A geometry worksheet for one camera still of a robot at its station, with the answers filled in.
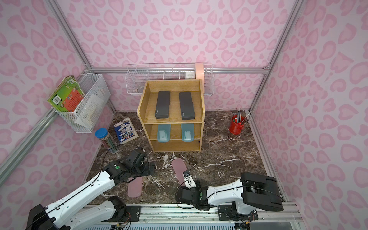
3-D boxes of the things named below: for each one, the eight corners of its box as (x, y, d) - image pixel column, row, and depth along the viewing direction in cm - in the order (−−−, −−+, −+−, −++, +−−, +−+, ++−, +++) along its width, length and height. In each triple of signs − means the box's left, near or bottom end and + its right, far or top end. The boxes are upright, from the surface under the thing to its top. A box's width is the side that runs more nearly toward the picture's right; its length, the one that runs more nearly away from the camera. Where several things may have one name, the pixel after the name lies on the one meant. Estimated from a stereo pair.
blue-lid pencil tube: (108, 153, 98) (92, 136, 82) (111, 146, 102) (97, 128, 86) (118, 153, 98) (104, 136, 82) (121, 146, 102) (108, 128, 86)
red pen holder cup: (230, 135, 107) (234, 125, 98) (228, 125, 113) (231, 115, 104) (242, 135, 107) (246, 125, 98) (239, 125, 113) (243, 115, 103)
